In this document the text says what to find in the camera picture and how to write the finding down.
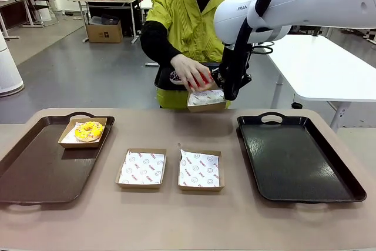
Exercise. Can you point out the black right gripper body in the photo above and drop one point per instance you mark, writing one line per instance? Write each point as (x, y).
(227, 63)

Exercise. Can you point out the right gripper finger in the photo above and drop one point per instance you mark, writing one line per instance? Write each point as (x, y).
(218, 77)
(248, 78)

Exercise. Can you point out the red glazed donut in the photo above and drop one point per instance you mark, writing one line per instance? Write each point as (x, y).
(206, 78)

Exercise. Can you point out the brown cardboard box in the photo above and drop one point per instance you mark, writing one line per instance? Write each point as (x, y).
(205, 107)
(141, 186)
(79, 145)
(201, 188)

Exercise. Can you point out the chocolate donut colourful sprinkles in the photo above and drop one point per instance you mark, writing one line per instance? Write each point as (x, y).
(175, 77)

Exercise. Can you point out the dark serving tray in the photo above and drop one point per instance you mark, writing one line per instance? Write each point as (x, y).
(163, 79)

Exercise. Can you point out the yellow sprinkled donut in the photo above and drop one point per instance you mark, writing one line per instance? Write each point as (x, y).
(89, 131)

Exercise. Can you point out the person's right forearm black sleeve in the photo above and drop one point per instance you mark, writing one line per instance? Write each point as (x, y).
(155, 42)

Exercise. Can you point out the black plastic tray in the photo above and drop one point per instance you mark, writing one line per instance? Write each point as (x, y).
(293, 168)

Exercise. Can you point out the brown plastic tray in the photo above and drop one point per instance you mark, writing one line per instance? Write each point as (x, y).
(44, 174)

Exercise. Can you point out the person's right hand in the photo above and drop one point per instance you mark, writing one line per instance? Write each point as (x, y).
(188, 68)

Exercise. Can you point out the white printed paper liner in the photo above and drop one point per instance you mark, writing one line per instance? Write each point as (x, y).
(199, 170)
(205, 97)
(70, 138)
(142, 168)

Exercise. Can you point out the person in green jacket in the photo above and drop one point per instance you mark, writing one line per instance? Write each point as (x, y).
(182, 27)

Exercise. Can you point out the large white table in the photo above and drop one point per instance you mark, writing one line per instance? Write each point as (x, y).
(323, 66)

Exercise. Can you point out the brown cardboard carton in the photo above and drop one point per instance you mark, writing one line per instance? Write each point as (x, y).
(104, 32)

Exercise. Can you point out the black mesh office chair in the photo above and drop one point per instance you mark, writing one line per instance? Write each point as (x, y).
(44, 4)

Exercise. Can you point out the white cylindrical column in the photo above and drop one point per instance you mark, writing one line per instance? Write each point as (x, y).
(8, 68)

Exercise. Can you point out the white pedestal desk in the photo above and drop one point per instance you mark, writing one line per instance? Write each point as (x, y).
(146, 2)

